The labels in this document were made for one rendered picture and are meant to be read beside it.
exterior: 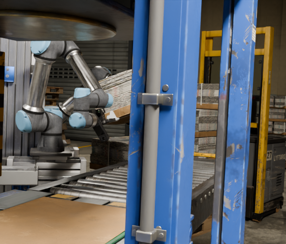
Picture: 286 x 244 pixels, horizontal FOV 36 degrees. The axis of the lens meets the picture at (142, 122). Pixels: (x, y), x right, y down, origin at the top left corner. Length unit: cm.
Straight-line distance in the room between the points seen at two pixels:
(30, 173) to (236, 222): 138
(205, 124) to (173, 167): 312
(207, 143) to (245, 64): 263
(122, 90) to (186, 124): 175
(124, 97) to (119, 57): 842
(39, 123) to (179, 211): 183
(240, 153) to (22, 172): 142
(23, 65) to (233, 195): 175
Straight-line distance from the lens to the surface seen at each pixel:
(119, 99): 238
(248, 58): 121
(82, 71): 229
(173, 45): 62
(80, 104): 210
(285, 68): 977
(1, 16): 98
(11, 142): 268
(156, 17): 61
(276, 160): 472
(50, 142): 248
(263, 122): 432
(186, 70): 62
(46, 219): 123
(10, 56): 267
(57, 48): 233
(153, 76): 60
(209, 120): 380
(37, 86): 237
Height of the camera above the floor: 113
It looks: 3 degrees down
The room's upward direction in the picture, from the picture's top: 3 degrees clockwise
